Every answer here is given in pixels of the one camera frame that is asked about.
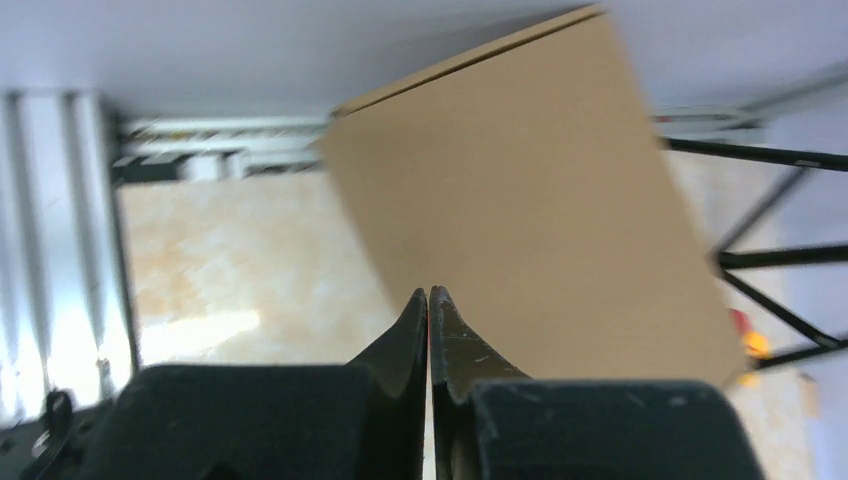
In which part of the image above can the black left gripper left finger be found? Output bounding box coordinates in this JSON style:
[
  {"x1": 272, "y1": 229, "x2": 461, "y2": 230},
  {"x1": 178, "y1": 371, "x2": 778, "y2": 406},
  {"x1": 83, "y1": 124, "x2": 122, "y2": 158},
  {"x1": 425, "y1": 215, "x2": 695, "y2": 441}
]
[{"x1": 79, "y1": 290, "x2": 428, "y2": 479}]

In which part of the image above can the yellow round toy block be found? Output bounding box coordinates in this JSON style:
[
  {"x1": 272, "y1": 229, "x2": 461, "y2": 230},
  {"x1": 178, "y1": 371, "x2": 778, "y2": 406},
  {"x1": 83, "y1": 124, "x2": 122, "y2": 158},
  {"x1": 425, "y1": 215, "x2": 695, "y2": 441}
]
[{"x1": 741, "y1": 330, "x2": 772, "y2": 360}]

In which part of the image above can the red round toy block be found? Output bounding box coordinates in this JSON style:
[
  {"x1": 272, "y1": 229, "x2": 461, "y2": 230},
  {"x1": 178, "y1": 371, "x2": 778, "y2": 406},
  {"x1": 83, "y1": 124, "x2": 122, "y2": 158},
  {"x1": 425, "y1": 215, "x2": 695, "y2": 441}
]
[{"x1": 729, "y1": 309, "x2": 752, "y2": 337}]

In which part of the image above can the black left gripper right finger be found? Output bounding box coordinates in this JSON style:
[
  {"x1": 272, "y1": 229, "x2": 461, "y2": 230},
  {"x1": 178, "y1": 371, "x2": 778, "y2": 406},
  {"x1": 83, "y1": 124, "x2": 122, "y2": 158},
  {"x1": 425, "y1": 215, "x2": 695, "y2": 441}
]
[{"x1": 429, "y1": 286, "x2": 764, "y2": 479}]

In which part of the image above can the small wooden letter cube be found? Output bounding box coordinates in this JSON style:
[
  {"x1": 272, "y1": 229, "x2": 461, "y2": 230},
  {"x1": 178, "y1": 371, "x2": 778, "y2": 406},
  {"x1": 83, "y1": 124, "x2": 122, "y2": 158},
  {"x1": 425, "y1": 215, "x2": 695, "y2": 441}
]
[{"x1": 798, "y1": 372, "x2": 820, "y2": 418}]

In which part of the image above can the large cardboard box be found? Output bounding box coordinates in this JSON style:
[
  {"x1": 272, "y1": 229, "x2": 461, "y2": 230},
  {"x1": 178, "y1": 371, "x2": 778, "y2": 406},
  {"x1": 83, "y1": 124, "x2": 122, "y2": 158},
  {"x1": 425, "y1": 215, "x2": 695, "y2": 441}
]
[{"x1": 317, "y1": 6, "x2": 747, "y2": 386}]

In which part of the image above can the black camera tripod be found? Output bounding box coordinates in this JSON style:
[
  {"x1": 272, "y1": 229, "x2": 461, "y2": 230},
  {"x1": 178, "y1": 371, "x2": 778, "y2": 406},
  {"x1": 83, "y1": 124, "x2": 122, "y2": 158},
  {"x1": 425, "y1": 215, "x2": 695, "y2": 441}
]
[{"x1": 664, "y1": 137, "x2": 847, "y2": 371}]

